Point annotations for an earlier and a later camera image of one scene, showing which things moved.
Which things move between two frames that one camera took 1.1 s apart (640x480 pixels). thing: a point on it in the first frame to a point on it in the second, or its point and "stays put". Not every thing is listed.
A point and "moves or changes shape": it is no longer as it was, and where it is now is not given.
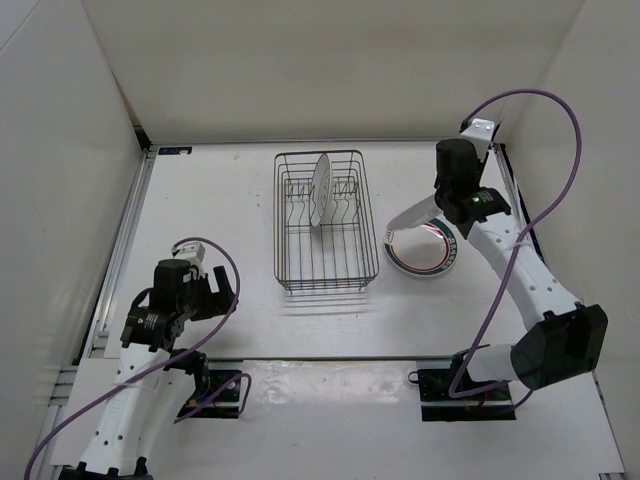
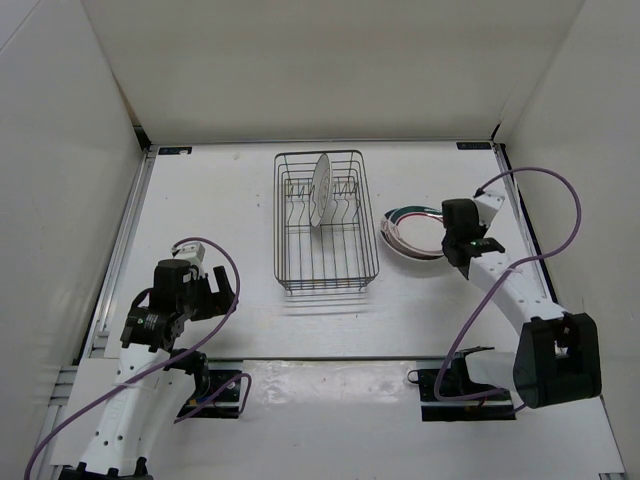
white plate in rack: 321,192 stays put
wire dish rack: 340,252 stays put
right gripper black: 480,166 to 483,228
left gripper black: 219,302 stays put
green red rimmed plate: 422,250 moves or changes shape
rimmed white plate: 416,215 moves or changes shape
